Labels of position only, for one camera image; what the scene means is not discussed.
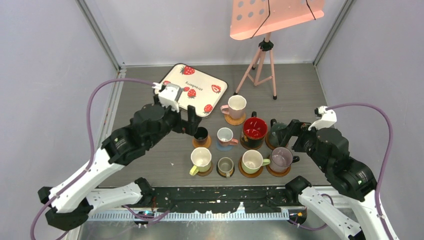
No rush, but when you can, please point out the plain orange round coaster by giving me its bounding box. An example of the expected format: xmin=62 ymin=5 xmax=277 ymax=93
xmin=192 ymin=136 xmax=212 ymax=148

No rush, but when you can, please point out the mauve mug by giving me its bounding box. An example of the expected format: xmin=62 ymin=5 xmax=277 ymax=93
xmin=268 ymin=147 xmax=300 ymax=173

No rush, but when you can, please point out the dark brown wooden coaster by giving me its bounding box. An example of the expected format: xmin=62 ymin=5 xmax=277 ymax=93
xmin=196 ymin=163 xmax=214 ymax=177

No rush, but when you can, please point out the orange black-rimmed coaster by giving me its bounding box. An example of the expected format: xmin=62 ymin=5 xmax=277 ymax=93
xmin=216 ymin=166 xmax=235 ymax=179

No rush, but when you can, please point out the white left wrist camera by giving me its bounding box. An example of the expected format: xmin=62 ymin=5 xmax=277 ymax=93
xmin=152 ymin=82 xmax=183 ymax=113

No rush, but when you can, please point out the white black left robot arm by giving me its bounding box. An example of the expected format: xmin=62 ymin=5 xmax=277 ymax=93
xmin=38 ymin=103 xmax=202 ymax=231

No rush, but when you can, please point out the blue smiley foam coaster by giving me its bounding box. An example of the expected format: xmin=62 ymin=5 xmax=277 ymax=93
xmin=215 ymin=141 xmax=234 ymax=152

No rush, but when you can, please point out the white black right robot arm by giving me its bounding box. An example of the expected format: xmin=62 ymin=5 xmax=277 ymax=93
xmin=271 ymin=119 xmax=398 ymax=240

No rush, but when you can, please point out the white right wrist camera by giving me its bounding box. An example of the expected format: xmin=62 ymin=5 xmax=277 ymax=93
xmin=308 ymin=106 xmax=337 ymax=131

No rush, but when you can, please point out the red black mug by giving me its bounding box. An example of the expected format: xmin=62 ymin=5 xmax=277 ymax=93
xmin=240 ymin=111 xmax=268 ymax=150

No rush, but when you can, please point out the grey small mug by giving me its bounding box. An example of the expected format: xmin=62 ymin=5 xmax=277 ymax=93
xmin=216 ymin=157 xmax=235 ymax=168

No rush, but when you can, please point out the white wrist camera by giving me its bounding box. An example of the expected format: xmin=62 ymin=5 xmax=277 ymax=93
xmin=152 ymin=82 xmax=183 ymax=113
xmin=308 ymin=106 xmax=337 ymax=131

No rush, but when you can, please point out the pink music stand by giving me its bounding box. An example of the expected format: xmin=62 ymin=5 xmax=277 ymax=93
xmin=229 ymin=0 xmax=325 ymax=100

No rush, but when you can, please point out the white serving tray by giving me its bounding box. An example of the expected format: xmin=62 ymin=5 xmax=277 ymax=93
xmin=160 ymin=63 xmax=228 ymax=118

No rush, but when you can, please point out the pink handled floral mug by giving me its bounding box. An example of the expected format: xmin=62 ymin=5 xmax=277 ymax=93
xmin=217 ymin=127 xmax=239 ymax=147

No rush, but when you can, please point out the black small mug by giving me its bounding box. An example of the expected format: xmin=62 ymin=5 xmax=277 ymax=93
xmin=193 ymin=126 xmax=209 ymax=145

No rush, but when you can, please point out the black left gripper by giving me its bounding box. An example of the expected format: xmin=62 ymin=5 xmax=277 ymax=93
xmin=146 ymin=94 xmax=202 ymax=149

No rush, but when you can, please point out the cream white mug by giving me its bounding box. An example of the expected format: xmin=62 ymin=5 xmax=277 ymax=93
xmin=189 ymin=147 xmax=212 ymax=176

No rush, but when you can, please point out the pale green mug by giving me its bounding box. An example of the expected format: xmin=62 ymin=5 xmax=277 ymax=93
xmin=241 ymin=149 xmax=271 ymax=175

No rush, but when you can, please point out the dark teal mug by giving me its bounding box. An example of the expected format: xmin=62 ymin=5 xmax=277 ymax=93
xmin=266 ymin=118 xmax=288 ymax=148

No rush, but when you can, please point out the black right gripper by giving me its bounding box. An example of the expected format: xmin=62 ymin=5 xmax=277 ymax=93
xmin=274 ymin=117 xmax=329 ymax=171

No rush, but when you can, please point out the woven orange rattan coaster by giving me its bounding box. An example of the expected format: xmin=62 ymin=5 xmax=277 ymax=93
xmin=224 ymin=113 xmax=246 ymax=126

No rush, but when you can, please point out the glossy brown grooved wooden coaster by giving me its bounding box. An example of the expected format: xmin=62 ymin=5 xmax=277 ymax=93
xmin=266 ymin=165 xmax=291 ymax=177

